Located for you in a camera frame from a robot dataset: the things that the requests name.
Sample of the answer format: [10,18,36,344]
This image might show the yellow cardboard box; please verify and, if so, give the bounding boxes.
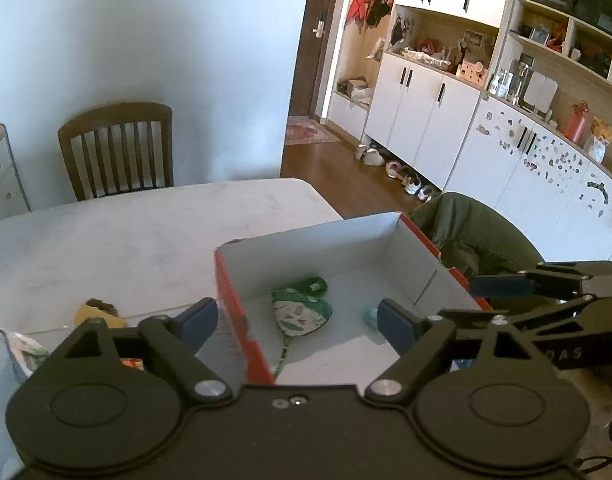
[74,298,128,328]

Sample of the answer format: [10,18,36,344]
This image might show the green white pouch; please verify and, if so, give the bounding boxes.
[271,275,333,379]

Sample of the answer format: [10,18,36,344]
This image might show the clear plastic bag green items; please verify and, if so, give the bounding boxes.
[0,328,50,384]

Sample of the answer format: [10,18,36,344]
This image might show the orange small toy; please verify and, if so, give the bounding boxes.
[120,358,144,370]

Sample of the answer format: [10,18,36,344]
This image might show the red white cardboard box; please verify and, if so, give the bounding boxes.
[215,212,489,390]

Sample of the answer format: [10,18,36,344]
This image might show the dark wooden chair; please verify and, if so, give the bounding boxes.
[57,102,175,202]

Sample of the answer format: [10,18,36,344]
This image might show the white drawer sideboard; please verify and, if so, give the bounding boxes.
[0,124,30,220]

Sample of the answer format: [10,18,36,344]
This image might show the red patterned doormat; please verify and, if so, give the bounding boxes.
[284,117,339,146]

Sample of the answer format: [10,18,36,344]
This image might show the red hanging clothes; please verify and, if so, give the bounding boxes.
[345,0,373,24]

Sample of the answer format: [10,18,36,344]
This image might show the dark wooden door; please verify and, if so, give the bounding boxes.
[289,0,335,117]

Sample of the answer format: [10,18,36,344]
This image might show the white wall cabinet unit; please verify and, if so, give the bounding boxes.
[323,0,612,260]

